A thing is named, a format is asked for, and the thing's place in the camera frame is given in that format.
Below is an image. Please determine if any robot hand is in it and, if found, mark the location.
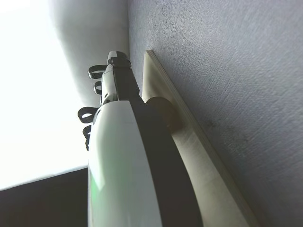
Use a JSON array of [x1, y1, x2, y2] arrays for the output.
[[77, 50, 204, 227]]

